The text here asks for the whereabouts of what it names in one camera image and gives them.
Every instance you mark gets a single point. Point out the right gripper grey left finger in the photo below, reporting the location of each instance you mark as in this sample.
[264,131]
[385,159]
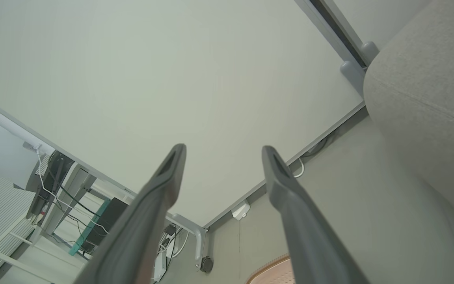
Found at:
[140,228]

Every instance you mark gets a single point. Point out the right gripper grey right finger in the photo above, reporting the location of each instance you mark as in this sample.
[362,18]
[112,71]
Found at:
[309,236]

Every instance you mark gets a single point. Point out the grey fabric sofa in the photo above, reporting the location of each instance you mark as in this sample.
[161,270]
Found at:
[428,98]

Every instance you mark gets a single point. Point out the black power adapter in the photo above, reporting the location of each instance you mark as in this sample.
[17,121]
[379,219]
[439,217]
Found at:
[170,230]

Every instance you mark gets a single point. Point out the black computer tower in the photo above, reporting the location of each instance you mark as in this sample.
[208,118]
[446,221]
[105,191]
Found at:
[106,225]

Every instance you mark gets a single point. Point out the white multi-socket strip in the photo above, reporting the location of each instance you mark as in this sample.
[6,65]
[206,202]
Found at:
[160,269]

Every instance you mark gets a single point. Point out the cream perforated laundry basket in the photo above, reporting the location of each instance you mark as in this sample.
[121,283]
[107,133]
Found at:
[272,273]

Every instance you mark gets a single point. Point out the white power strip box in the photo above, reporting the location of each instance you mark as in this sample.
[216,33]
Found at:
[240,210]

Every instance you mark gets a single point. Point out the black caster wheel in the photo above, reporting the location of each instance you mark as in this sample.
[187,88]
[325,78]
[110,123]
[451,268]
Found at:
[207,264]

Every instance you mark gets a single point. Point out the black monitor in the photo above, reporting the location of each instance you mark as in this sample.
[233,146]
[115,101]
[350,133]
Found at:
[51,177]

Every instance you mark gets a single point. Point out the white partition panel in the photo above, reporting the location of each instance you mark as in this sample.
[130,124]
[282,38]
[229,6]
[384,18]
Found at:
[172,79]

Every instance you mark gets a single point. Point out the green metal frame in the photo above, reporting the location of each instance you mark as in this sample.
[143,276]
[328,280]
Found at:
[90,228]

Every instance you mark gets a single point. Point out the white partition leg bracket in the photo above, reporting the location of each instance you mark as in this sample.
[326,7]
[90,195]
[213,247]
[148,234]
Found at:
[197,234]

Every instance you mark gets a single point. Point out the grey desk frame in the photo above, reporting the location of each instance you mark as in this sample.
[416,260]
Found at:
[73,189]

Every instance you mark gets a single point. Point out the grey partition post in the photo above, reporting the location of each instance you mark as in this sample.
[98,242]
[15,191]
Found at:
[369,51]
[352,74]

